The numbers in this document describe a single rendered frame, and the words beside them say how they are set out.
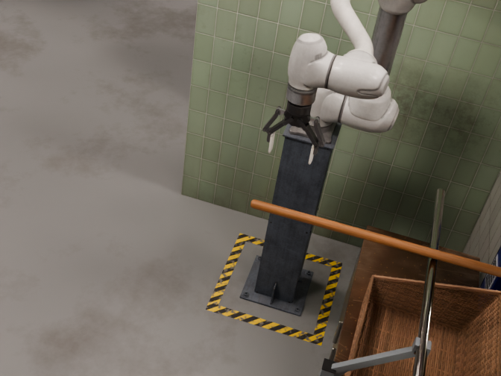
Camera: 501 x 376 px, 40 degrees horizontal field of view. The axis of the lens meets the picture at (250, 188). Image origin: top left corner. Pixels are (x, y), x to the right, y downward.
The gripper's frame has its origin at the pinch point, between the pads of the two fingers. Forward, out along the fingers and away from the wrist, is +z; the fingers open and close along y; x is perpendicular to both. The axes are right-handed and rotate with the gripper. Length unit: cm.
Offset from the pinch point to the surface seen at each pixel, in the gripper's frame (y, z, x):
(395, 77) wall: -23, 23, -114
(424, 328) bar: -53, 17, 40
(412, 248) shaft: -45.0, 13.4, 12.2
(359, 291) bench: -34, 75, -25
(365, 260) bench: -33, 75, -43
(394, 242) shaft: -39.0, 13.1, 12.4
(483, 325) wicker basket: -80, 60, -11
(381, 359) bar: -44, 28, 46
